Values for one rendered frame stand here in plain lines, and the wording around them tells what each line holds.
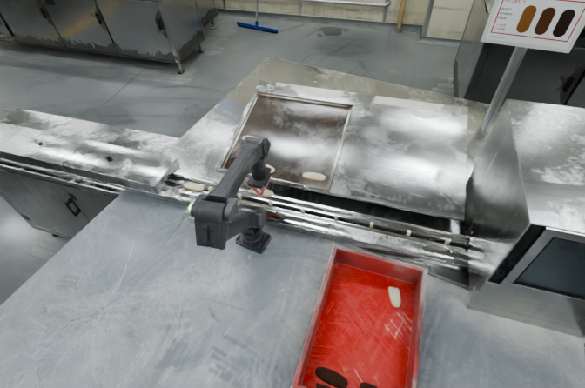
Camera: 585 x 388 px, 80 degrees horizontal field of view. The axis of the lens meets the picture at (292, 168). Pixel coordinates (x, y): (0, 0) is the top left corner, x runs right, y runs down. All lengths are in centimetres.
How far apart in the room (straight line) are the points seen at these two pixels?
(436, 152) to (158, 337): 129
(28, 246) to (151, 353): 187
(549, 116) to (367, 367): 95
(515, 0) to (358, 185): 93
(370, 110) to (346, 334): 101
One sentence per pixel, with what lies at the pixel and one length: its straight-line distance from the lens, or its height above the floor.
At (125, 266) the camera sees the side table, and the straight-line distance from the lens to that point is 152.
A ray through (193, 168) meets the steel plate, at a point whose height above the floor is 82.
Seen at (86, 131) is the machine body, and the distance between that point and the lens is 224.
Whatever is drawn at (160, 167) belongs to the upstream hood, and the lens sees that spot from 166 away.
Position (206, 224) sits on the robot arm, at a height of 126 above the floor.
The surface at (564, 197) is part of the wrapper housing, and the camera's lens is 110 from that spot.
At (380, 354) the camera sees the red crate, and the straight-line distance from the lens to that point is 125.
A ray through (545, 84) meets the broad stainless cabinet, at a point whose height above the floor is 61.
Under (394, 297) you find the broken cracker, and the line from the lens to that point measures 131.
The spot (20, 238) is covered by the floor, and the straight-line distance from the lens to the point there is 313.
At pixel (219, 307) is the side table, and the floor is 82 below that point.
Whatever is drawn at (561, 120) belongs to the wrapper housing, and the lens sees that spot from 136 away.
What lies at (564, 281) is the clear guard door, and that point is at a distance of 122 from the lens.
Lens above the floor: 201
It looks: 46 degrees down
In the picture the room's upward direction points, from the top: 4 degrees counter-clockwise
